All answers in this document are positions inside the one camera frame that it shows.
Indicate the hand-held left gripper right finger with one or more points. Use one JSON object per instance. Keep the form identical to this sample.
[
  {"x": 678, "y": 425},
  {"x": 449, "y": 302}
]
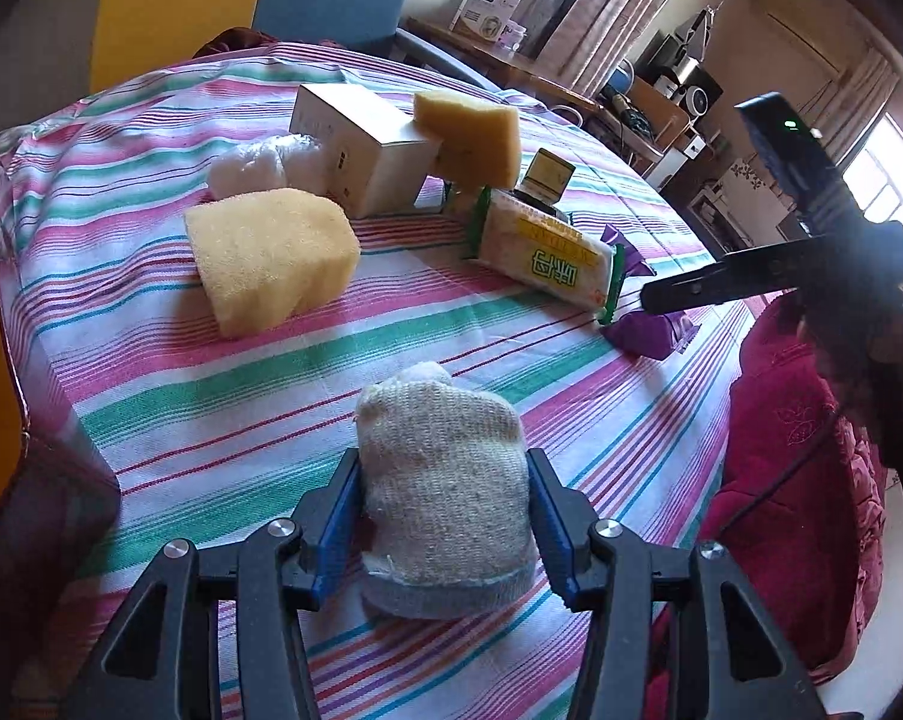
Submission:
[{"x": 552, "y": 532}]

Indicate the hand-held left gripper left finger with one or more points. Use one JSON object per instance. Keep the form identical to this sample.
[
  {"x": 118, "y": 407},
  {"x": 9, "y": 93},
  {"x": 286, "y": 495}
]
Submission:
[{"x": 331, "y": 529}]

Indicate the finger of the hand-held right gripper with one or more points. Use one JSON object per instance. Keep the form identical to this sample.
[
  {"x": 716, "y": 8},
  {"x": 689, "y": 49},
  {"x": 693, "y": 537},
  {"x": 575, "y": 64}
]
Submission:
[{"x": 721, "y": 279}]

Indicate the beige sock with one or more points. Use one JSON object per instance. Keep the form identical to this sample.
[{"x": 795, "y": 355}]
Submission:
[{"x": 444, "y": 487}]

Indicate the green-edged snack packet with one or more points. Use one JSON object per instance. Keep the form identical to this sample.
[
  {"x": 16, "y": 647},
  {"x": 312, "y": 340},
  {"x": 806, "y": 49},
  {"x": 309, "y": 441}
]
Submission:
[{"x": 549, "y": 251}]

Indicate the large yellow sponge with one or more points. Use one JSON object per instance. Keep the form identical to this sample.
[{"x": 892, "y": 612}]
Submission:
[{"x": 271, "y": 255}]

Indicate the white cardboard box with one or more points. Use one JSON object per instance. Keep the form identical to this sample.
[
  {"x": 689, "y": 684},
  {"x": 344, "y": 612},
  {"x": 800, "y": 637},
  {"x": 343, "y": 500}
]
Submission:
[{"x": 361, "y": 150}]

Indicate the side window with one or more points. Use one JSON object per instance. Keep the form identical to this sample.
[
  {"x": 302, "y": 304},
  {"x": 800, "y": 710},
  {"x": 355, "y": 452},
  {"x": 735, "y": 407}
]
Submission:
[{"x": 886, "y": 172}]

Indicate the white floral cabinet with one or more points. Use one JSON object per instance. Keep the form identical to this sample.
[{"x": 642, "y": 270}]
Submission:
[{"x": 729, "y": 195}]

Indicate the purple snack packet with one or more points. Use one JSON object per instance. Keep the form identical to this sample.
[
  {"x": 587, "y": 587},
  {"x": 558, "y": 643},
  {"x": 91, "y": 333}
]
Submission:
[{"x": 646, "y": 334}]

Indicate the striped tablecloth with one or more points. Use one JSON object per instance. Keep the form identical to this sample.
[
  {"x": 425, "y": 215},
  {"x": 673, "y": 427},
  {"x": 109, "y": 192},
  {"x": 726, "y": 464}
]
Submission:
[{"x": 196, "y": 420}]

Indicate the black and silver speaker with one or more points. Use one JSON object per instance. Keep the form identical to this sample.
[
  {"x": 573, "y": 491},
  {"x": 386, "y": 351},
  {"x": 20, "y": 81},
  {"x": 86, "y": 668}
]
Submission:
[{"x": 697, "y": 90}]

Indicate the small black and yellow box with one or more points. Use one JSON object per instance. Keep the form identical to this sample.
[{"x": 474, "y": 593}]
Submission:
[{"x": 545, "y": 176}]

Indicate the blue round container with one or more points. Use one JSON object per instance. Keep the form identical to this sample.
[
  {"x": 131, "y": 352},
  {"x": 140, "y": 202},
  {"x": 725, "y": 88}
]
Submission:
[{"x": 621, "y": 77}]

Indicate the black stereo unit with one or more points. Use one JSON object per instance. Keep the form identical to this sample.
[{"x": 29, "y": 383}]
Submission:
[{"x": 665, "y": 56}]

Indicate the red quilted jacket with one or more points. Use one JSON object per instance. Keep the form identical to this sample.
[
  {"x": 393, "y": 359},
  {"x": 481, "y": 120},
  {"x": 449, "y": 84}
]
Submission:
[{"x": 781, "y": 555}]

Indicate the wooden desk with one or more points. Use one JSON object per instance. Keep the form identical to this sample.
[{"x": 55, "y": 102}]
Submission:
[{"x": 526, "y": 71}]

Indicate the striped curtain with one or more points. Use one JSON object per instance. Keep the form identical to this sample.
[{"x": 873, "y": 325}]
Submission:
[{"x": 631, "y": 7}]

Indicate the small yellow sponge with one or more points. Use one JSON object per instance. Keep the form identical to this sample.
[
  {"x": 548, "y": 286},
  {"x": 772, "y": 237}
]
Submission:
[{"x": 470, "y": 139}]

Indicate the white appliance box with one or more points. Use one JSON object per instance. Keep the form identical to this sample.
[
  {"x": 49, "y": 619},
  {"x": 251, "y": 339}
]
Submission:
[{"x": 489, "y": 11}]

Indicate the crumpled white plastic bag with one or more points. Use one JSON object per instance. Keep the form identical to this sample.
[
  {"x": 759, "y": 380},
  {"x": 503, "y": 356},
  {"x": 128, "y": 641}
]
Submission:
[{"x": 249, "y": 165}]

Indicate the maroon cloth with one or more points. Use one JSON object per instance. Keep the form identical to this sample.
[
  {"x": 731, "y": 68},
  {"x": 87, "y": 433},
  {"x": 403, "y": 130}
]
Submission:
[{"x": 234, "y": 41}]

